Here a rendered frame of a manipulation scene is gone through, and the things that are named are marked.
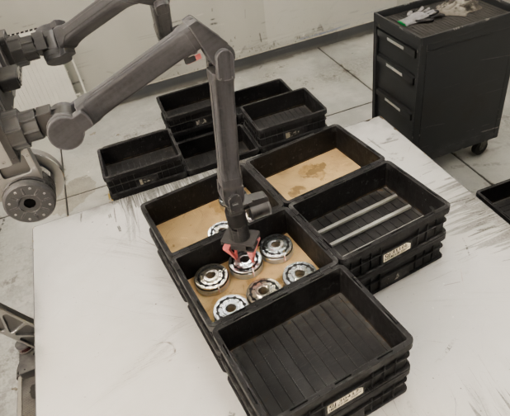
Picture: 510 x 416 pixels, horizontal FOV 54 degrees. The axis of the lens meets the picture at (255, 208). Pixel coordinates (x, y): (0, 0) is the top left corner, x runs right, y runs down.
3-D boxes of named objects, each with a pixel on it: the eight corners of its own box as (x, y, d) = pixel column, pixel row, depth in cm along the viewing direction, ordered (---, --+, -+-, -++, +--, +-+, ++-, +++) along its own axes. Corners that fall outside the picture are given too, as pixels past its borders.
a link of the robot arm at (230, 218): (221, 203, 141) (227, 215, 137) (244, 196, 142) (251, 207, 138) (225, 222, 146) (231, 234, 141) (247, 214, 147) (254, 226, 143)
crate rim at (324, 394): (267, 434, 107) (266, 428, 106) (211, 334, 129) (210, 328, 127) (416, 346, 118) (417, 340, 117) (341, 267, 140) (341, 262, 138)
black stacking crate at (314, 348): (273, 453, 114) (267, 429, 106) (219, 356, 135) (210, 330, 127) (412, 368, 125) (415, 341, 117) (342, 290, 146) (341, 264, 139)
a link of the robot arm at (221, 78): (200, 40, 119) (211, 51, 110) (223, 36, 121) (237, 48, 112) (216, 195, 143) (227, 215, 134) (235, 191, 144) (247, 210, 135)
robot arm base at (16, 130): (14, 147, 117) (-11, 101, 109) (49, 136, 119) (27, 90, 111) (13, 166, 111) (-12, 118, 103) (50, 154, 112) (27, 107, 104)
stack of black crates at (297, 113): (267, 198, 288) (257, 131, 259) (250, 171, 310) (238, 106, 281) (331, 177, 295) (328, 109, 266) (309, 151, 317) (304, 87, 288)
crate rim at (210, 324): (211, 334, 129) (210, 328, 127) (171, 263, 150) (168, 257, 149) (341, 267, 140) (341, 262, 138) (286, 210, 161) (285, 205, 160)
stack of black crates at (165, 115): (183, 182, 310) (165, 119, 281) (172, 158, 333) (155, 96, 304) (244, 163, 318) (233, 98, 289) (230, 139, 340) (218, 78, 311)
